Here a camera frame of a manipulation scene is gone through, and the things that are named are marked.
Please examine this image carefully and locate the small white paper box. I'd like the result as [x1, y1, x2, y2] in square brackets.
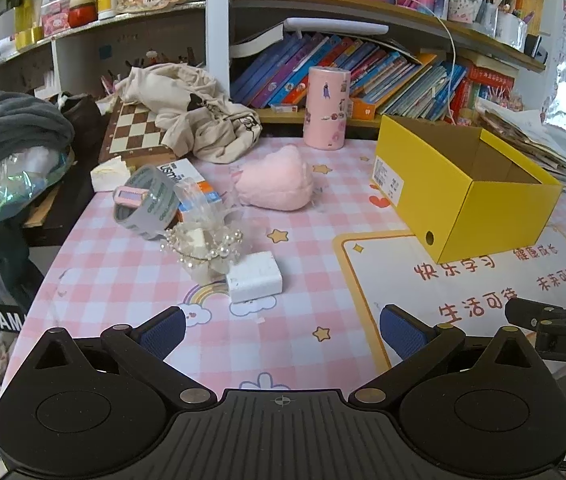
[90, 156, 131, 193]

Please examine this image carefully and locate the pink checkered table mat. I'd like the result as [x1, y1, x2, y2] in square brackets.
[0, 137, 566, 411]

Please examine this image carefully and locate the dark bag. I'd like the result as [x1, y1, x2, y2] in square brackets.
[60, 91, 108, 148]

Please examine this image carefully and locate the iridescent plastic bag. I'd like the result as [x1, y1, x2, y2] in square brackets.
[0, 147, 74, 241]

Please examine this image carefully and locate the yellow cardboard box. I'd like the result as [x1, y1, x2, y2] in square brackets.
[370, 114, 563, 264]

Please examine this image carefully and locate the small orange box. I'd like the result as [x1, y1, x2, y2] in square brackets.
[350, 97, 378, 121]

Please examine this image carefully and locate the red round doll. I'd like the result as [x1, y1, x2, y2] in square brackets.
[67, 0, 98, 24]

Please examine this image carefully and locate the pink box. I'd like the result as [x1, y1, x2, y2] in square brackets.
[41, 9, 72, 37]

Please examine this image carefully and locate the white hanging cable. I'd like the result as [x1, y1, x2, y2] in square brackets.
[395, 0, 459, 123]

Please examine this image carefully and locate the grey clothes pile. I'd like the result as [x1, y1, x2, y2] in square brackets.
[0, 90, 76, 173]

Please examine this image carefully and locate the pink printed canister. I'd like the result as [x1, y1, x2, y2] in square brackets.
[303, 66, 351, 151]

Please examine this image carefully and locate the wooden chessboard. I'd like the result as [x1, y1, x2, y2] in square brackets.
[98, 97, 174, 163]

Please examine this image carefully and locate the clear plastic container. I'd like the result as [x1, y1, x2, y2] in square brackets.
[496, 10, 529, 51]

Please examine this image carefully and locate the small pink device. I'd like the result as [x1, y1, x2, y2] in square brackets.
[114, 185, 150, 207]

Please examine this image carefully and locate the white lamp head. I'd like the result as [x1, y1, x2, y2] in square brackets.
[283, 16, 390, 37]

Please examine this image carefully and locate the grey tape roll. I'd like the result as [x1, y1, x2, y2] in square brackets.
[113, 164, 184, 241]

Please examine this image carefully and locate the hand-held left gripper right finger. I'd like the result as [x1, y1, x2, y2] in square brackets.
[347, 304, 551, 411]

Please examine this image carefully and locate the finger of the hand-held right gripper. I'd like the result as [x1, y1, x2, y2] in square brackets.
[504, 297, 566, 333]

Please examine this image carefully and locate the red boxed book set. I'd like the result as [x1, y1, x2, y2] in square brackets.
[456, 62, 519, 126]

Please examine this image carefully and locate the white rectangular block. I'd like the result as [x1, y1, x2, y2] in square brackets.
[225, 251, 284, 304]

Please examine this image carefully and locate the pink plush toy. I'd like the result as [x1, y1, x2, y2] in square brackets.
[230, 144, 315, 212]

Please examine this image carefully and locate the white orange medicine box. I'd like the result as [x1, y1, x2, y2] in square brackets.
[155, 157, 224, 223]

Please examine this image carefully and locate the black thick book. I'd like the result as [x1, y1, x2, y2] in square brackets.
[229, 22, 285, 59]

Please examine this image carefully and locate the beige cloth bag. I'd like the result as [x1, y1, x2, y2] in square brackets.
[113, 62, 263, 164]

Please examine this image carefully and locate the stack of papers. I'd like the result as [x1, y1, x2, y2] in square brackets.
[476, 107, 566, 193]

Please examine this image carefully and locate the pearl bead hair accessory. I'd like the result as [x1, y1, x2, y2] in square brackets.
[160, 180, 244, 283]

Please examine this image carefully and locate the row of large picture books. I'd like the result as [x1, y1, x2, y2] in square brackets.
[230, 32, 469, 123]

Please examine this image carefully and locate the white wooden bookshelf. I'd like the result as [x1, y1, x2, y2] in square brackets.
[0, 0, 564, 128]

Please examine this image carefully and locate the small black stand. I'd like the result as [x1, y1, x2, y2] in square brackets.
[526, 35, 549, 63]

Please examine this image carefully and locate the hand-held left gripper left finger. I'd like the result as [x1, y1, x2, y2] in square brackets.
[13, 306, 218, 411]

